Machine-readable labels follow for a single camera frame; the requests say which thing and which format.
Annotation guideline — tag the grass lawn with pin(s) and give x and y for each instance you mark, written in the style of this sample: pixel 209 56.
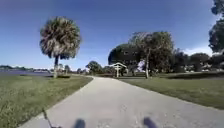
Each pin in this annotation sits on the grass lawn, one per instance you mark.
pixel 186 88

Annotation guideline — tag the row of trees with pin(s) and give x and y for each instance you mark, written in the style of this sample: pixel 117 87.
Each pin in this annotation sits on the row of trees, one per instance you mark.
pixel 196 60

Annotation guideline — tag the grass verge beside water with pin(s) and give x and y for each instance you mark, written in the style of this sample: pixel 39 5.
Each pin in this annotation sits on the grass verge beside water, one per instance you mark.
pixel 26 96

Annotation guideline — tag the grey concrete path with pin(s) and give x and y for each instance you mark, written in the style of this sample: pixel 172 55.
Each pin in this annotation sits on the grey concrete path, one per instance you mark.
pixel 110 103

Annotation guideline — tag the tall palm tree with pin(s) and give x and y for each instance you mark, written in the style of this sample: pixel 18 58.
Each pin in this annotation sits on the tall palm tree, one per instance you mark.
pixel 60 36

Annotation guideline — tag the blue lake water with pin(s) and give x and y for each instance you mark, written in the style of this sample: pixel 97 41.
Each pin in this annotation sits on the blue lake water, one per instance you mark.
pixel 16 72

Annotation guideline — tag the dark round tree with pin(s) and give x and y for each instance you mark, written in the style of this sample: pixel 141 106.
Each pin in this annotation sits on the dark round tree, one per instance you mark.
pixel 120 55

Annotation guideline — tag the thin-trunked leafy tree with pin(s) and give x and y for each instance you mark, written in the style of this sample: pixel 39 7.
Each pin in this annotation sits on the thin-trunked leafy tree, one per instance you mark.
pixel 153 46

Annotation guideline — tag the small white shelter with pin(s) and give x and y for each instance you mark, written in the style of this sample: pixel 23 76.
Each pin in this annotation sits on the small white shelter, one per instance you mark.
pixel 117 66

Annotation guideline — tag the robot's own part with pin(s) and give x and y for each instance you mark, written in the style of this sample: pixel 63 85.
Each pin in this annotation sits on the robot's own part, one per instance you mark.
pixel 149 123
pixel 79 124

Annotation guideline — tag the far shore tree line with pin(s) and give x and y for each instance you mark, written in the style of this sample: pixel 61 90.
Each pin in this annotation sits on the far shore tree line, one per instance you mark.
pixel 13 67

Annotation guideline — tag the large dark tree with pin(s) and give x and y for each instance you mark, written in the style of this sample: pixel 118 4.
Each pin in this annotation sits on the large dark tree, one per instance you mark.
pixel 217 36

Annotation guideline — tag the distant low trees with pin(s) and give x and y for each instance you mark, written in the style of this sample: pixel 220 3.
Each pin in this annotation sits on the distant low trees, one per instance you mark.
pixel 94 66

